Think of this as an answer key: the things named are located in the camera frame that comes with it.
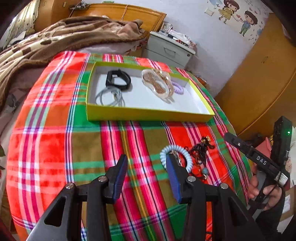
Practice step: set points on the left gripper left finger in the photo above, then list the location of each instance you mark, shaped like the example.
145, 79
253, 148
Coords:
62, 218

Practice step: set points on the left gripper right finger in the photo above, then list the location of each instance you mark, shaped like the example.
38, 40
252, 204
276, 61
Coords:
213, 212

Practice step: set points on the right hand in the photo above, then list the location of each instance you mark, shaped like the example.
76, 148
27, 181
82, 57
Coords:
272, 191

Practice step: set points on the pink container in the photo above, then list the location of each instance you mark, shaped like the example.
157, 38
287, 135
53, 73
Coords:
265, 147

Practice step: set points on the plaid red green tablecloth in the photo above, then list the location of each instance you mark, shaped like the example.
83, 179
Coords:
53, 143

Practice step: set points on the wooden door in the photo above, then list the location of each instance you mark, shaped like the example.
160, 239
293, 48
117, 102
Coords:
262, 89

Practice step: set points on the yellow-green shallow tray box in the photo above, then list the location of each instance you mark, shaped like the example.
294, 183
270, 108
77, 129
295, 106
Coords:
138, 103

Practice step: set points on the clear rose-gold hair claw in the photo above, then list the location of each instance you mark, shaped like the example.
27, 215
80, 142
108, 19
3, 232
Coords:
158, 81

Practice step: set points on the black fitness band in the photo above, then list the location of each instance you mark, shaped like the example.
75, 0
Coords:
118, 79

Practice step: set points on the grey bedside drawer cabinet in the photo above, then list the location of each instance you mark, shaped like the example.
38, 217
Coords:
166, 50

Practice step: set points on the clutter on cabinet top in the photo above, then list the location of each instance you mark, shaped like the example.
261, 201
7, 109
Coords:
167, 30

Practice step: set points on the brown patterned blanket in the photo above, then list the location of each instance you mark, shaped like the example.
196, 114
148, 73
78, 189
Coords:
69, 34

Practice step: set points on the wooden headboard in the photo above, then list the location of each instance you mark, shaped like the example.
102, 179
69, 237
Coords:
151, 20

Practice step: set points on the dotted curtain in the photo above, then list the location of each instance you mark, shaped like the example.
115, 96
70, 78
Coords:
21, 23

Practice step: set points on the wooden wardrobe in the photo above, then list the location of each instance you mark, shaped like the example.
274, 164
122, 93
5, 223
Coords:
51, 11

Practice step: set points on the cartoon children wall sticker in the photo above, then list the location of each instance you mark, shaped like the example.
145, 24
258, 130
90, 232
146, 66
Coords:
245, 17

